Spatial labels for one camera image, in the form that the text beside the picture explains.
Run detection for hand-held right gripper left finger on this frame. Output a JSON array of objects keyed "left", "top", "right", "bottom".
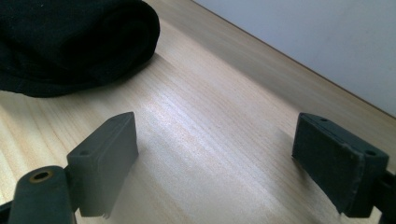
[{"left": 8, "top": 111, "right": 140, "bottom": 224}]

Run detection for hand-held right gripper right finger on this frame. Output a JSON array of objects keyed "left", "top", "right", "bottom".
[{"left": 291, "top": 112, "right": 396, "bottom": 224}]

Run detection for black folded cloth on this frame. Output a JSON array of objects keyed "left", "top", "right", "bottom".
[{"left": 0, "top": 0, "right": 162, "bottom": 99}]

